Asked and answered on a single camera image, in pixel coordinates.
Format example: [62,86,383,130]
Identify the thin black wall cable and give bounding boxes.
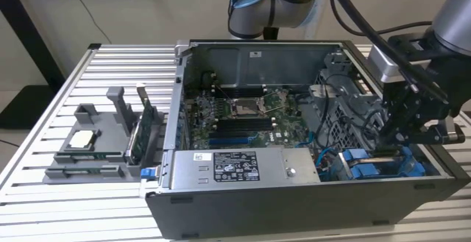
[61,0,112,44]

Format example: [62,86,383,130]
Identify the green Dell motherboard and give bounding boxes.
[183,87,313,150]

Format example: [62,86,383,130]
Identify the thin wire locking lever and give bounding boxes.
[212,82,235,102]

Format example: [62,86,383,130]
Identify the thick black wire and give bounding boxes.
[361,105,385,145]

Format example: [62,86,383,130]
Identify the grey parts rack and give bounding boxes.
[42,86,169,185]

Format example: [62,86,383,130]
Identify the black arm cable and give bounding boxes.
[323,0,448,102]

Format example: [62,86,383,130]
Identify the silver power supply unit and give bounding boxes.
[169,147,320,190]

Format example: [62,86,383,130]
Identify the hard disk in blue carrier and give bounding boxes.
[340,148,384,178]

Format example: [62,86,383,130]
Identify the black expansion slot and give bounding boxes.
[209,132,255,139]

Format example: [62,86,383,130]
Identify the blue expansion slot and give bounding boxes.
[209,138,248,146]

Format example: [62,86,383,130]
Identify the CPU socket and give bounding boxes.
[228,98,264,116]

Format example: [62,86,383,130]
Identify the blue disk wire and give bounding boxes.
[308,131,337,173]

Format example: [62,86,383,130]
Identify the silver CPU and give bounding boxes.
[69,130,97,148]

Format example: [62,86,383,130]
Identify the perforated metal drive cage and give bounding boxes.
[308,51,387,154]

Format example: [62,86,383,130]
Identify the black grey PC case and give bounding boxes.
[138,38,471,240]

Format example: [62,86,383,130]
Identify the black RAM slot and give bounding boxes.
[215,128,275,133]
[212,89,268,95]
[219,117,277,122]
[212,85,268,91]
[216,125,276,130]
[217,121,276,126]

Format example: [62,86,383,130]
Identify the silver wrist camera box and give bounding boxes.
[367,45,403,83]

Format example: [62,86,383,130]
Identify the green graphics card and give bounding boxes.
[124,83,157,165]

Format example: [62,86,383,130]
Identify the metal socket cover frame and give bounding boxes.
[259,90,289,107]

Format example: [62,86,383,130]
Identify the black flat base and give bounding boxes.
[0,84,52,130]

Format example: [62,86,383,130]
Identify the black metal post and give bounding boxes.
[0,0,66,88]

